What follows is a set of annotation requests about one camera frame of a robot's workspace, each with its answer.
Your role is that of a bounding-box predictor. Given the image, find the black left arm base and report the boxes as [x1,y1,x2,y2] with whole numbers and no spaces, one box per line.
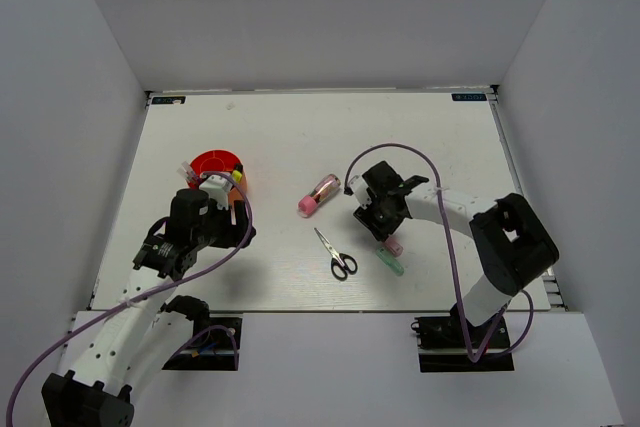
[163,316,243,372]

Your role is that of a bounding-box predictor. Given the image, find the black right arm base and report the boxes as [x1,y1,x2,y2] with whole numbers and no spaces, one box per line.
[411,316,515,373]

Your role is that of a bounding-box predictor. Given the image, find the corner label sticker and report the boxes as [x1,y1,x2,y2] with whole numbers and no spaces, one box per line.
[151,96,186,105]
[451,92,487,102]

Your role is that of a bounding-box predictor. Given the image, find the yellow cap black highlighter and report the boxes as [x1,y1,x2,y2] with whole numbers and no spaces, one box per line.
[231,163,244,184]

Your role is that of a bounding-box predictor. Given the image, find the black handled scissors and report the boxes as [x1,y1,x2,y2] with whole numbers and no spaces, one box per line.
[314,228,358,282]

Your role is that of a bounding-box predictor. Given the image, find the green correction tape case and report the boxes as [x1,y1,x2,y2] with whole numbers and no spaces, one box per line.
[376,247,405,277]

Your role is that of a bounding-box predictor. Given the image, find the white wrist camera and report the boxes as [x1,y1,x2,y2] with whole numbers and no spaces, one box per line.
[344,175,372,209]
[199,173,234,210]

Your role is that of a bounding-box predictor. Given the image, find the orange round pen holder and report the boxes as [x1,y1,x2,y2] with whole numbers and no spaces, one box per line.
[190,149,244,176]

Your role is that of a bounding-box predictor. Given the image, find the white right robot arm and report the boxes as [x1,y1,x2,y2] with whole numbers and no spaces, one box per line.
[346,161,560,346]

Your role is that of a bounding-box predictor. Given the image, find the right corner label sticker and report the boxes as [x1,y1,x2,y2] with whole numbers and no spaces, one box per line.
[451,92,487,102]

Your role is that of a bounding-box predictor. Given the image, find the pink correction tape case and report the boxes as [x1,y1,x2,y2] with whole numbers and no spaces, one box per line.
[383,236,404,257]

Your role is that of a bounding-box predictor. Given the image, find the blue gel pen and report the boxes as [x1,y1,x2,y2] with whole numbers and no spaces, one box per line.
[181,162,200,186]

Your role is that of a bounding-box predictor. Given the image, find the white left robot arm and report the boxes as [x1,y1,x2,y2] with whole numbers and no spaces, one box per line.
[41,187,256,426]

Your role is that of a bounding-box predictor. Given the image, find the green gel pen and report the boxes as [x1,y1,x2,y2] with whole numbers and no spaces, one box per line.
[178,162,200,187]

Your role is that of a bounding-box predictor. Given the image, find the pink cylindrical pencil case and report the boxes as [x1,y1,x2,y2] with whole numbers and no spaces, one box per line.
[297,174,341,217]

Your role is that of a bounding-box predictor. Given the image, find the left corner label sticker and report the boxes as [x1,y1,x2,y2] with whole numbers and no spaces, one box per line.
[151,96,186,105]

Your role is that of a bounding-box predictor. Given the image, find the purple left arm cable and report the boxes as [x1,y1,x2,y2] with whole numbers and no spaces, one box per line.
[7,170,254,424]

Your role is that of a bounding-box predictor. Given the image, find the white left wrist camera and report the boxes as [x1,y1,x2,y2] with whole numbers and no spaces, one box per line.
[199,173,234,210]

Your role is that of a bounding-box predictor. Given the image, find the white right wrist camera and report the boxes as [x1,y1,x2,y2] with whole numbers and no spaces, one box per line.
[344,175,372,209]

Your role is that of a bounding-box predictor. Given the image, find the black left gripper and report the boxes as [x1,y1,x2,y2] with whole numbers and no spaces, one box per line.
[193,198,257,248]

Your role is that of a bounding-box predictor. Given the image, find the aluminium table edge rail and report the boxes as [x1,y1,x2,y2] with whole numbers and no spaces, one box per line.
[489,85,569,312]

